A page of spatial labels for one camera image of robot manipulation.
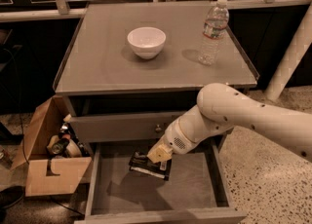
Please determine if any grey wooden drawer cabinet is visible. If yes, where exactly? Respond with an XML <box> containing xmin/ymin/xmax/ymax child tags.
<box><xmin>52</xmin><ymin>1</ymin><xmax>260</xmax><ymax>224</ymax></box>

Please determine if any clear plastic water bottle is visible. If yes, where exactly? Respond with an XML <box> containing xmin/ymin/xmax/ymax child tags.
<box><xmin>198</xmin><ymin>0</ymin><xmax>229</xmax><ymax>65</ymax></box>

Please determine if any open cardboard box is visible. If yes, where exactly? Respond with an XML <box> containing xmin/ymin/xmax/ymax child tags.
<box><xmin>12</xmin><ymin>96</ymin><xmax>93</xmax><ymax>197</ymax></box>

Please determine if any dark can in box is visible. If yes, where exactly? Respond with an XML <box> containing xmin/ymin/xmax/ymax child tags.
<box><xmin>51</xmin><ymin>138</ymin><xmax>69</xmax><ymax>155</ymax></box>

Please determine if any black rxbar chocolate wrapper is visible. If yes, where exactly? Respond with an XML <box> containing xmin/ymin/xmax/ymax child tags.
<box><xmin>129</xmin><ymin>151</ymin><xmax>172</xmax><ymax>181</ymax></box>

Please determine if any grey upper drawer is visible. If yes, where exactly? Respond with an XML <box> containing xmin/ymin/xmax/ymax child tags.
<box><xmin>69</xmin><ymin>111</ymin><xmax>183</xmax><ymax>143</ymax></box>

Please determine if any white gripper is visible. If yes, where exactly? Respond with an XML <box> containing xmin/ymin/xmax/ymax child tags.
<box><xmin>147</xmin><ymin>119</ymin><xmax>198</xmax><ymax>164</ymax></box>

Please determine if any white cup in box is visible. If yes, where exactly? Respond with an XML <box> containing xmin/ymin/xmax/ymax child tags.
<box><xmin>66</xmin><ymin>139</ymin><xmax>82</xmax><ymax>158</ymax></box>

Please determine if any grey open middle drawer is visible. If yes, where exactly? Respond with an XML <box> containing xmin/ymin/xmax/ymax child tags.
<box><xmin>74</xmin><ymin>140</ymin><xmax>247</xmax><ymax>224</ymax></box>

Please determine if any round metal drawer knob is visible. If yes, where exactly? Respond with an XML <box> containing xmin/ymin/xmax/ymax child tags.
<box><xmin>155</xmin><ymin>125</ymin><xmax>163</xmax><ymax>133</ymax></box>

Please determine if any white ceramic bowl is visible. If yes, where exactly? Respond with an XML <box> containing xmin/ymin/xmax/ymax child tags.
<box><xmin>127</xmin><ymin>27</ymin><xmax>167</xmax><ymax>59</ymax></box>

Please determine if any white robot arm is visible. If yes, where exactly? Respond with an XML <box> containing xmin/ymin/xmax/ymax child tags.
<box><xmin>147</xmin><ymin>83</ymin><xmax>312</xmax><ymax>163</ymax></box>

